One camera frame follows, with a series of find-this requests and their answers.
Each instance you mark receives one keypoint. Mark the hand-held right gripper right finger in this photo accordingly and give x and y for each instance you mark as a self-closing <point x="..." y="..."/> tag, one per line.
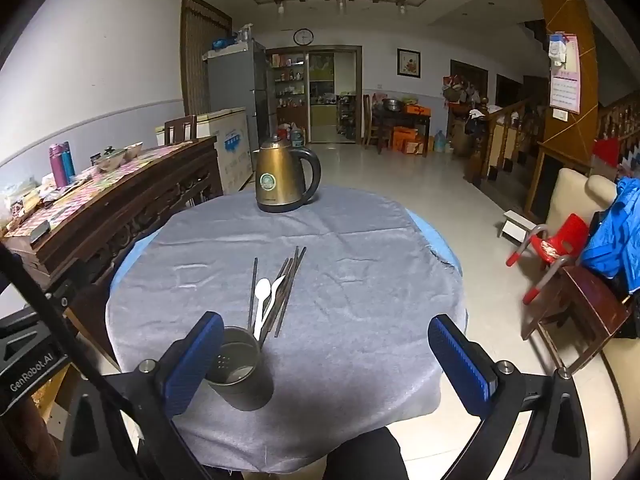
<point x="460" y="365"/>

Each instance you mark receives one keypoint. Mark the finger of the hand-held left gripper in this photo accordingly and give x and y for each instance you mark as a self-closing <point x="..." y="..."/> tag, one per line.
<point x="75" y="345"/>

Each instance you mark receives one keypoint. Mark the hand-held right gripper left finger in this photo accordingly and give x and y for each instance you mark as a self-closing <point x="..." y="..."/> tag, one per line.
<point x="196" y="360"/>

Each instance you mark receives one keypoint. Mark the metal utensil holder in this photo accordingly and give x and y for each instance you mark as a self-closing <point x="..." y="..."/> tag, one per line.
<point x="240" y="385"/>

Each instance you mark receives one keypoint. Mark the white plastic spoon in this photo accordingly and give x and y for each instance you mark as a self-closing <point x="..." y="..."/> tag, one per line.
<point x="262" y="290"/>

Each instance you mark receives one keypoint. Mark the bundle of dark chopsticks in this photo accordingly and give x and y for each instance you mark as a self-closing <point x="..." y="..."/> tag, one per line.
<point x="286" y="290"/>

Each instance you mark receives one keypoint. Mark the blue round table cover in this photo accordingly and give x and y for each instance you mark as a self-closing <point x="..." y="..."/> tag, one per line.
<point x="140" y="255"/>

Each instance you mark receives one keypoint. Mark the black smartphone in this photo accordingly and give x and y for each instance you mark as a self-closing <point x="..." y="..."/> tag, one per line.
<point x="39" y="232"/>

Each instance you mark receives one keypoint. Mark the person's dark trouser legs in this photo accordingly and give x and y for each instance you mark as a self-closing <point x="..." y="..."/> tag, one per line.
<point x="365" y="455"/>

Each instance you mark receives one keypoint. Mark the grey tablecloth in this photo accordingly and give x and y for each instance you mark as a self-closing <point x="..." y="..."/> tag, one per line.
<point x="350" y="285"/>

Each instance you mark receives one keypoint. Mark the dark wooden stool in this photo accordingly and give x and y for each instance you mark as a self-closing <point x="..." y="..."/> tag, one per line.
<point x="590" y="305"/>

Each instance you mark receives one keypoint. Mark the white step stool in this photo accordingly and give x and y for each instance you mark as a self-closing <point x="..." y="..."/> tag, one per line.
<point x="515" y="227"/>

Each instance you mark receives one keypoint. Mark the checkered pink table runner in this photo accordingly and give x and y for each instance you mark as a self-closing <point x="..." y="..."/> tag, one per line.
<point x="75" y="195"/>

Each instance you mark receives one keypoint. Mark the carved wooden sideboard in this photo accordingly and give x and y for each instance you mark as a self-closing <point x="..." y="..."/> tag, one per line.
<point x="125" y="200"/>

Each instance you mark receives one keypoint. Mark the pile of snack packets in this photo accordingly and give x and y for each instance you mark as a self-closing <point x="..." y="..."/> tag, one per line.
<point x="22" y="200"/>

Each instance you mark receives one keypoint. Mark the red child chair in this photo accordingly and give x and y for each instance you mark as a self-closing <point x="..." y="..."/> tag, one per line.
<point x="560" y="240"/>

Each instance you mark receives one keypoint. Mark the purple thermos bottle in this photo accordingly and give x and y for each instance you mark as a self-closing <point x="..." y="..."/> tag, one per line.
<point x="57" y="165"/>

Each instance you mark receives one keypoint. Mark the blue thermos bottle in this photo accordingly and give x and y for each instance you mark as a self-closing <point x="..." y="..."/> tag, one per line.
<point x="69" y="160"/>

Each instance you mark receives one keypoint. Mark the lidded green bowl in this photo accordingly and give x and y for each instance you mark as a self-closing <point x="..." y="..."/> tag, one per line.
<point x="110" y="160"/>

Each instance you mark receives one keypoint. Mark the small ceramic bowl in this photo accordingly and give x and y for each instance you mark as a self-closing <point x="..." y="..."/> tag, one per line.
<point x="134" y="151"/>

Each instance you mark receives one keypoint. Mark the beige sofa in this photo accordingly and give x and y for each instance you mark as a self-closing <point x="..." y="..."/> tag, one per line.
<point x="570" y="195"/>

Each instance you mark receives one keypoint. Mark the bronze electric kettle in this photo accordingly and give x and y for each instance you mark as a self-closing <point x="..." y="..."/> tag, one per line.
<point x="280" y="175"/>

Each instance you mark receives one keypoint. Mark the blue jacket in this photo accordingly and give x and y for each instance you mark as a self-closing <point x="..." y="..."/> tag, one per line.
<point x="615" y="230"/>

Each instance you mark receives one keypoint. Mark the white chest freezer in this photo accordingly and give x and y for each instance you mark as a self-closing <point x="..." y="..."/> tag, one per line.
<point x="232" y="140"/>

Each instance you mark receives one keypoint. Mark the large water bottle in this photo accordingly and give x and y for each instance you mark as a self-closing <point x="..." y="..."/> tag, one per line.
<point x="440" y="142"/>
<point x="296" y="137"/>

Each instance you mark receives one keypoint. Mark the orange cardboard boxes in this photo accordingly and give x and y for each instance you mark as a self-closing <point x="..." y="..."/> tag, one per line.
<point x="407" y="141"/>

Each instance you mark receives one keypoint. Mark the dark wooden dining chair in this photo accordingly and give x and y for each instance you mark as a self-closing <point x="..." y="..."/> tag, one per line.
<point x="180" y="127"/>

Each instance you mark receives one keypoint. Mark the wooden stair railing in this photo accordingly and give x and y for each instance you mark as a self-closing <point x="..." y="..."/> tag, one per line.
<point x="500" y="135"/>

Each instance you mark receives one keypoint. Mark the brown tiled pillar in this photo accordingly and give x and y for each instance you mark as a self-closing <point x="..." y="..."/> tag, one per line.
<point x="570" y="150"/>

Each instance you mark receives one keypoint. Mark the dark wooden side table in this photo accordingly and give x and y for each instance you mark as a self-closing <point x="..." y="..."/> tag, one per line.
<point x="400" y="120"/>

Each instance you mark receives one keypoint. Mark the metal basin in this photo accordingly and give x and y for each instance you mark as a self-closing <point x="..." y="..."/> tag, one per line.
<point x="392" y="105"/>

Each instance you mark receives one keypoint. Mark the wooden shelf cabinet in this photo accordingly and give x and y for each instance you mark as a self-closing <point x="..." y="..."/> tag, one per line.
<point x="287" y="95"/>

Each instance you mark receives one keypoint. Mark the grey refrigerator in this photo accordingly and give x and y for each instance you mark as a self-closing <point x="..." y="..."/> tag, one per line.
<point x="230" y="80"/>

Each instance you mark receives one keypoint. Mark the brown door curtain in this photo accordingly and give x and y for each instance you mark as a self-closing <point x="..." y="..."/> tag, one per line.
<point x="197" y="60"/>

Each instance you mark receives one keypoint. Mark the pink wall calendar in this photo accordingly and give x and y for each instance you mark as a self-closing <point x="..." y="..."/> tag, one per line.
<point x="565" y="85"/>

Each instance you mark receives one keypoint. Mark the framed wall picture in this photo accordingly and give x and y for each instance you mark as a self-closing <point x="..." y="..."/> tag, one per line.
<point x="409" y="63"/>

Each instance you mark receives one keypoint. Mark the round wall clock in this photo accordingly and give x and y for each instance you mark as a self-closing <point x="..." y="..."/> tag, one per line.
<point x="303" y="36"/>

